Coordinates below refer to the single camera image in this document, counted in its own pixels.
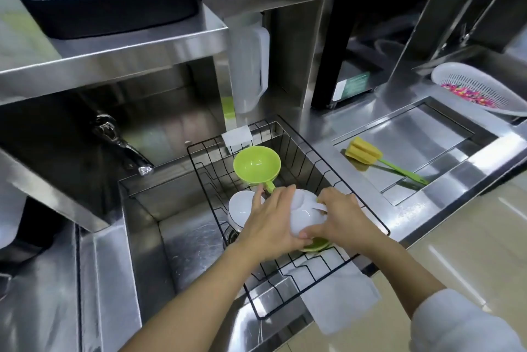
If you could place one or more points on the steel tap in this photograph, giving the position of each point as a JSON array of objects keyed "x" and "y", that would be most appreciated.
[{"x": 481, "y": 14}]

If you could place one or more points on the colourful beads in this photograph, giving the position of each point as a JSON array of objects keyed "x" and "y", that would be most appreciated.
[{"x": 467, "y": 94}]

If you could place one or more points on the chrome faucet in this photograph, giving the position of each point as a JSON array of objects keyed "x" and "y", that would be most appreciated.
[{"x": 119, "y": 143}]

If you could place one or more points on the large white cloth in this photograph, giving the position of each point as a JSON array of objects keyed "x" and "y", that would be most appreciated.
[{"x": 341, "y": 298}]

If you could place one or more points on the stainless steel shelf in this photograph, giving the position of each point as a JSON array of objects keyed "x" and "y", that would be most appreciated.
[{"x": 123, "y": 55}]

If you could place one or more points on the green bowl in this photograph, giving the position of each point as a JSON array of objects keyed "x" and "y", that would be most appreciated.
[{"x": 319, "y": 244}]

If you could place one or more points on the white plate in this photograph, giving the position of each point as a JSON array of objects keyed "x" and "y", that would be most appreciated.
[{"x": 243, "y": 207}]

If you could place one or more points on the clear plastic pitcher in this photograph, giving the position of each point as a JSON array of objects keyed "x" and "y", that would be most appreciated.
[{"x": 247, "y": 71}]

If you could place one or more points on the person's right hand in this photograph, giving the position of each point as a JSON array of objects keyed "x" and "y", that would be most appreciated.
[{"x": 346, "y": 224}]

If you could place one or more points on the person's left hand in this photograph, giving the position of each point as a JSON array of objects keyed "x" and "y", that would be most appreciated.
[{"x": 267, "y": 228}]

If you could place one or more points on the person's right thumb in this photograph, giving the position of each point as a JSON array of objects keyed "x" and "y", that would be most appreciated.
[{"x": 313, "y": 234}]

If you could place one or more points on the person's right forearm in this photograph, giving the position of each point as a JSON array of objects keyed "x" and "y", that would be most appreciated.
[{"x": 395, "y": 269}]

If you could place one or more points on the white sleeve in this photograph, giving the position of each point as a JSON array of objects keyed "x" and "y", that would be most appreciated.
[{"x": 461, "y": 327}]

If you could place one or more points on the white plastic colander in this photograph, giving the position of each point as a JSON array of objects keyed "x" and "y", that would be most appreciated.
[{"x": 486, "y": 80}]

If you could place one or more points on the person's left forearm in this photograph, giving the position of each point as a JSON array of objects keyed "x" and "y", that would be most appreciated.
[{"x": 214, "y": 302}]

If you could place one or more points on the white ceramic bowl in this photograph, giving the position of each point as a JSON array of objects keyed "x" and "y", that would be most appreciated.
[{"x": 306, "y": 216}]

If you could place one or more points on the stainless steel drain board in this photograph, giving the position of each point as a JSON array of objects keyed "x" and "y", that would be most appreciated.
[{"x": 411, "y": 145}]

